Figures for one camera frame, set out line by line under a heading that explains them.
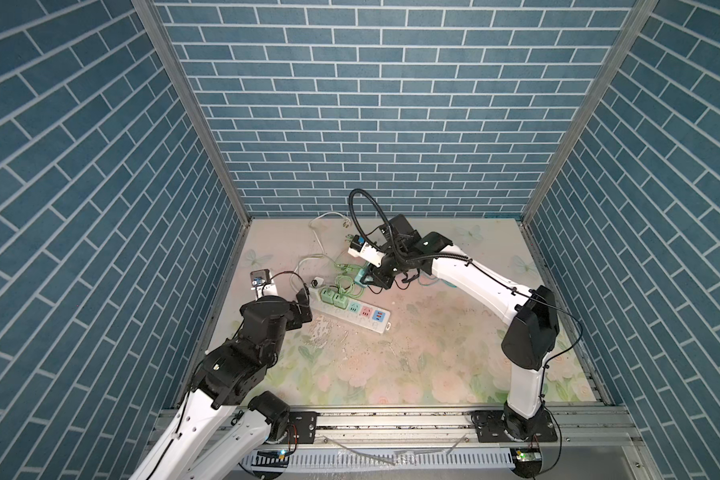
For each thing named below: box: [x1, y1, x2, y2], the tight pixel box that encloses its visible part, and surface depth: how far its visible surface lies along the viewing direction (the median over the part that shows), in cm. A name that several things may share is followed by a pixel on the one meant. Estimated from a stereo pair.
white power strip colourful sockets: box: [309, 286, 391, 334], surface depth 93 cm
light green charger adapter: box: [333, 293, 349, 310], surface depth 91 cm
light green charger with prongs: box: [321, 288, 335, 305], surface depth 93 cm
